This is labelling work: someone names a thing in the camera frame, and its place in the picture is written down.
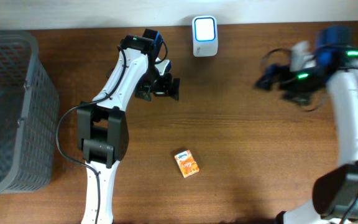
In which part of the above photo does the grey plastic mesh basket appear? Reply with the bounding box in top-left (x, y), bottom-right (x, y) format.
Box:
top-left (0, 30), bottom-right (60, 194)

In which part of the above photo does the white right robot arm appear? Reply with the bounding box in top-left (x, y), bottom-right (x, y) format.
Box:
top-left (255, 26), bottom-right (358, 224)

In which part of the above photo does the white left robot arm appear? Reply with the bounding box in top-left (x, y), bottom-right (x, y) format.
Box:
top-left (76, 29), bottom-right (180, 223)

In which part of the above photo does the orange tissue pack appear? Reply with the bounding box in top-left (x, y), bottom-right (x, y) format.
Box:
top-left (174, 150), bottom-right (200, 178)

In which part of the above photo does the white barcode scanner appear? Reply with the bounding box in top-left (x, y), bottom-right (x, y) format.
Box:
top-left (191, 16), bottom-right (219, 57)

